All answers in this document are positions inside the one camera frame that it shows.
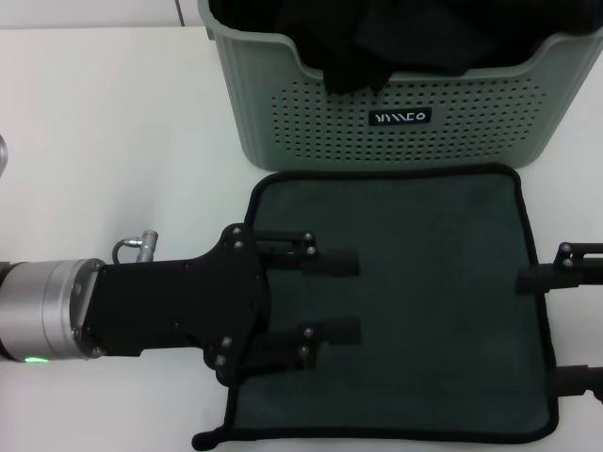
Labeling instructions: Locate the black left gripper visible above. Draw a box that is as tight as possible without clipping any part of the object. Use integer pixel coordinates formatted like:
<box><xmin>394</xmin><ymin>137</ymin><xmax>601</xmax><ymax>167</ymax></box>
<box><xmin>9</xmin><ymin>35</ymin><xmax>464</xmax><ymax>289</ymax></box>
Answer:
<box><xmin>83</xmin><ymin>223</ymin><xmax>363</xmax><ymax>388</ymax></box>

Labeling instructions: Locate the green and yellow towel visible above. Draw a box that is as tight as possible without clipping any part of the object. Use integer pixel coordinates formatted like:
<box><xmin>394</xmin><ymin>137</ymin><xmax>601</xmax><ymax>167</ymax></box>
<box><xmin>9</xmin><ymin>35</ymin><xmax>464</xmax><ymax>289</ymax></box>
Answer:
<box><xmin>190</xmin><ymin>163</ymin><xmax>560</xmax><ymax>449</ymax></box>

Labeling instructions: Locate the green perforated storage basket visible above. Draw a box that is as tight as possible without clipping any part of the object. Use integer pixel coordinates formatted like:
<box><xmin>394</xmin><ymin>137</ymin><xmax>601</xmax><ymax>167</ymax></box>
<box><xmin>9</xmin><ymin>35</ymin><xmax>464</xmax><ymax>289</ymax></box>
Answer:
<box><xmin>197</xmin><ymin>0</ymin><xmax>603</xmax><ymax>173</ymax></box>

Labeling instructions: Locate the metal left wrist connector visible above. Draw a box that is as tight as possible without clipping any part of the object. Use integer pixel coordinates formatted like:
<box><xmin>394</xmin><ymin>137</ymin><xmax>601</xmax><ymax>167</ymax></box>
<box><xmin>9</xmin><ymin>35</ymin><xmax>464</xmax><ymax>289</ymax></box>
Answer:
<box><xmin>111</xmin><ymin>229</ymin><xmax>161</xmax><ymax>263</ymax></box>

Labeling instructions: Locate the dark folded cloth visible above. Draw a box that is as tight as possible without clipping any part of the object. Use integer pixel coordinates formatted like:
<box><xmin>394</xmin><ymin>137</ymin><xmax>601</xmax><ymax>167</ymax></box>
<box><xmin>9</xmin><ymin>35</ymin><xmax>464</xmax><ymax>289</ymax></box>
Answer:
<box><xmin>357</xmin><ymin>0</ymin><xmax>500</xmax><ymax>77</ymax></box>

